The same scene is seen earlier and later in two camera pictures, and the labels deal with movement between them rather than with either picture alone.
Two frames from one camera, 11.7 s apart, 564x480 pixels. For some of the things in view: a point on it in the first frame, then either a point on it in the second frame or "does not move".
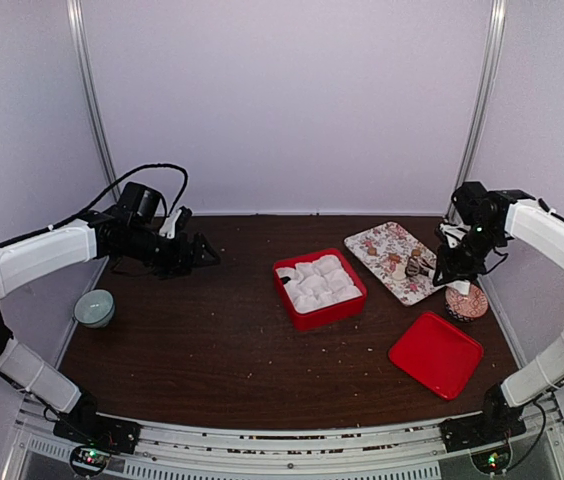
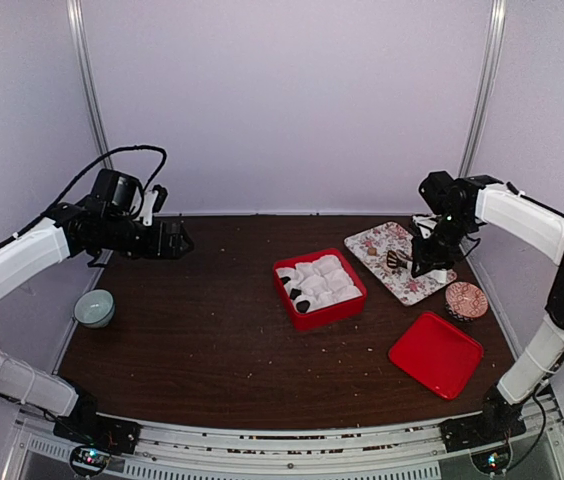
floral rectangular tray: x=385 y=250 does not move
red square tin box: x=319 y=288 does not move
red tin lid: x=439 y=354 does not move
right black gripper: x=451 y=270 → x=428 y=261
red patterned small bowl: x=467 y=307 does not move
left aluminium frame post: x=76 y=14 does not move
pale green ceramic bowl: x=94 y=309 does not move
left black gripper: x=180 y=261 → x=157 y=249
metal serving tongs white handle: x=414 y=267 → x=399 y=259
